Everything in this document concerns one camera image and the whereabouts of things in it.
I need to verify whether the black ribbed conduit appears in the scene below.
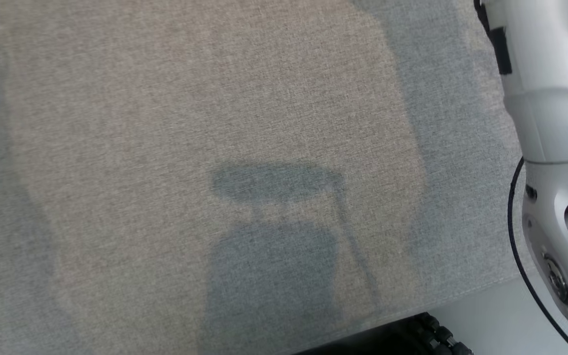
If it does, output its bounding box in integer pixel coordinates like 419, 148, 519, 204
402, 312, 474, 355

